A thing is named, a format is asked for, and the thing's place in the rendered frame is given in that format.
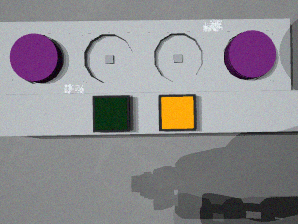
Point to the light grey tray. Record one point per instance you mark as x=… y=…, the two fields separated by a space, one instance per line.
x=146 y=77

